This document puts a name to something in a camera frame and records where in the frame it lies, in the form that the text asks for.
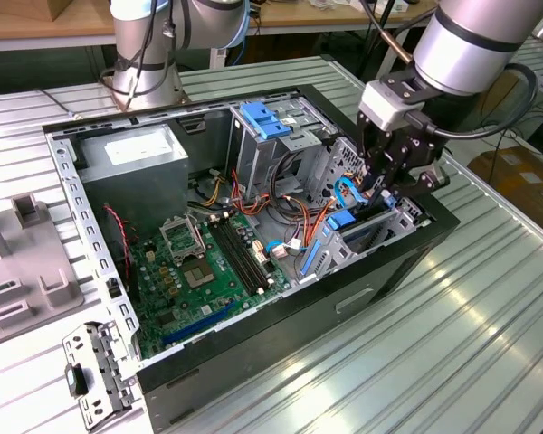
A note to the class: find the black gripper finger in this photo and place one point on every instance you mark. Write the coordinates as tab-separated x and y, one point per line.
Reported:
423	183
372	149

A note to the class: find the hard disk blue carrier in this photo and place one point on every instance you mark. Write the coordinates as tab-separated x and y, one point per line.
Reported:
341	221

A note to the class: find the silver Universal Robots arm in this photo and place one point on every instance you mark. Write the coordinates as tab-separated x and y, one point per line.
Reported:
470	40

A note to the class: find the grey metal disk bay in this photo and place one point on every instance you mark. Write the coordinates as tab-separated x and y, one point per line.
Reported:
405	220

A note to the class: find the brown cardboard floor box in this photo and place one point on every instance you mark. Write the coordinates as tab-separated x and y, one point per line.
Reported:
525	194

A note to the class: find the black tripod stand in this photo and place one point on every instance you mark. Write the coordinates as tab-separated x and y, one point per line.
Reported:
371	40

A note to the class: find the blue plastic drive latch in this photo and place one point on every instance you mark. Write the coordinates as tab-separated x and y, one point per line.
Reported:
264	122

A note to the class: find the grey metal drive cage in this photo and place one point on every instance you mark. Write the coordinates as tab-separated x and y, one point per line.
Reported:
258	158

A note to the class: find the small white box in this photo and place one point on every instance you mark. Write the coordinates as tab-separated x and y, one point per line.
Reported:
355	4

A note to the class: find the metal slat side table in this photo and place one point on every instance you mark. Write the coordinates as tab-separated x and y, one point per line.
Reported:
538	56

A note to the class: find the wooden desk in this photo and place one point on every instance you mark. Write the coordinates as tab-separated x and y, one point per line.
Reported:
298	16

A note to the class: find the black RAM slot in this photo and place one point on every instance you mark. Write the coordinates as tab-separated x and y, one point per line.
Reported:
253	255
241	255
234	255
247	255

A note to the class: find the green motherboard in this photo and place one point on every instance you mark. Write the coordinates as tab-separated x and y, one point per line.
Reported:
217	294

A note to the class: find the black open PC case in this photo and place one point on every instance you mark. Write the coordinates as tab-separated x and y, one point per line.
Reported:
276	343

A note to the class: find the grey power supply unit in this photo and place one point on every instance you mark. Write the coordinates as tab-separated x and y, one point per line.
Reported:
136	190

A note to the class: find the blue expansion slot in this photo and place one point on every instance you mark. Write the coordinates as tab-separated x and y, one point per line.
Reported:
199	323

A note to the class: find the small brown cardboard box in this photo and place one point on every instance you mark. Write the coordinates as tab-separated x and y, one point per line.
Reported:
56	9

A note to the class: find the grey parts rack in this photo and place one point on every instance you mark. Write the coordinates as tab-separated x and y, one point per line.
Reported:
25	257

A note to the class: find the black plastic latch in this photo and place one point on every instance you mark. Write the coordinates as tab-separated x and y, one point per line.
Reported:
76	382

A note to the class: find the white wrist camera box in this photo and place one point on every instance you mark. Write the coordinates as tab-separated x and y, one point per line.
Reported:
384	106

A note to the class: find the metal rear slot bracket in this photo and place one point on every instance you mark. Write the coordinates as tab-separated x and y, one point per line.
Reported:
104	361

